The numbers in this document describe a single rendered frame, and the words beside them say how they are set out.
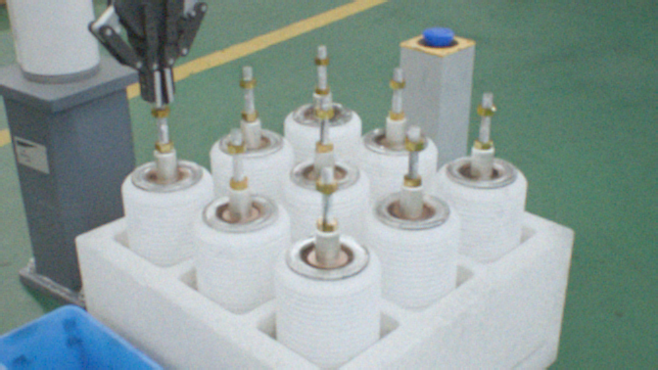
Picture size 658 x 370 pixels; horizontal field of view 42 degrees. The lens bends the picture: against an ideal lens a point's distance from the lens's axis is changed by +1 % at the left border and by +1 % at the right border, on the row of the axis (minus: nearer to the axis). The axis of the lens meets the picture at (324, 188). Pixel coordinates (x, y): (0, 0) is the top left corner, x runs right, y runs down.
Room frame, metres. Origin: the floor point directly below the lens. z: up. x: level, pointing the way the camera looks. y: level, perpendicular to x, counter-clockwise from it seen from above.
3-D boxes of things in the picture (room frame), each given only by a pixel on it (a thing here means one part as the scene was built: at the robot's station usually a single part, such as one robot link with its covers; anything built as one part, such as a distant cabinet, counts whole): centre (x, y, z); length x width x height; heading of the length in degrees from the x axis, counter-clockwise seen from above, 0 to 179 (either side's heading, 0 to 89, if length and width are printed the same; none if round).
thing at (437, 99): (1.07, -0.15, 0.16); 0.07 x 0.07 x 0.31; 46
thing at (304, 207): (0.81, 0.00, 0.16); 0.10 x 0.10 x 0.18
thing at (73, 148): (1.01, 0.32, 0.15); 0.15 x 0.15 x 0.30; 52
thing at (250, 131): (0.89, 0.08, 0.26); 0.02 x 0.02 x 0.03
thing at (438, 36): (1.07, -0.15, 0.32); 0.04 x 0.04 x 0.02
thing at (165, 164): (0.81, 0.17, 0.26); 0.02 x 0.02 x 0.03
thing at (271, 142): (0.89, 0.08, 0.25); 0.08 x 0.08 x 0.01
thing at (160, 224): (0.81, 0.17, 0.16); 0.10 x 0.10 x 0.18
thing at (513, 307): (0.81, 0.00, 0.09); 0.39 x 0.39 x 0.18; 46
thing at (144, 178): (0.81, 0.17, 0.25); 0.08 x 0.08 x 0.01
